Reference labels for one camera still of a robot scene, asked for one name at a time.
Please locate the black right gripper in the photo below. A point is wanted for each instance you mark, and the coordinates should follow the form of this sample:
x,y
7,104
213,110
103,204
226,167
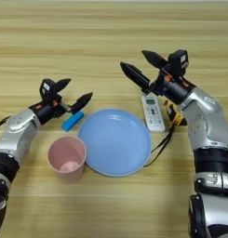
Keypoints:
x,y
174,88

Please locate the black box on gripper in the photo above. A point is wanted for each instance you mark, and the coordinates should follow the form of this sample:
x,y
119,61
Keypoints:
x,y
47,89
178,63

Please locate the pink plastic cup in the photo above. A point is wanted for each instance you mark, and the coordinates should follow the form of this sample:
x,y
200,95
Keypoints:
x,y
67,167

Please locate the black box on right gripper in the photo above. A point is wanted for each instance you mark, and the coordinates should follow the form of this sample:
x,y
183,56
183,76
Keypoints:
x,y
178,63

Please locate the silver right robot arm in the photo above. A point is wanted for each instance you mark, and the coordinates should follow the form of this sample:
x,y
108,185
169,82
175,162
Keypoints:
x,y
208,130

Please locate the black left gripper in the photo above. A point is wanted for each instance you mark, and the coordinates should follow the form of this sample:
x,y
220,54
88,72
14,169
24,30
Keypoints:
x,y
48,111

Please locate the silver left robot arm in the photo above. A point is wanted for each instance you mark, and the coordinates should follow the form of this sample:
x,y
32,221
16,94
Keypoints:
x,y
16,136

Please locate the yellow and black tool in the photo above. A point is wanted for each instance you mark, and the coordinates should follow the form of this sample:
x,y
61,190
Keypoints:
x,y
174,114

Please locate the light blue round plate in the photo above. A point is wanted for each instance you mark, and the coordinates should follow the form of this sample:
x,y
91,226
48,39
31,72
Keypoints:
x,y
115,142

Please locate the white remote control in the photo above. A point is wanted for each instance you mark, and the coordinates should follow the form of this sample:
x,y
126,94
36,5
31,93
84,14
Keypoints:
x,y
153,114

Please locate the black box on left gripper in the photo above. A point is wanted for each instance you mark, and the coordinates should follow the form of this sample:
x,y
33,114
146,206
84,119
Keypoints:
x,y
47,89

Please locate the small blue rectangular block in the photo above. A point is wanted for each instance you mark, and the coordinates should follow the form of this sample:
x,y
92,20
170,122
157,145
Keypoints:
x,y
72,121

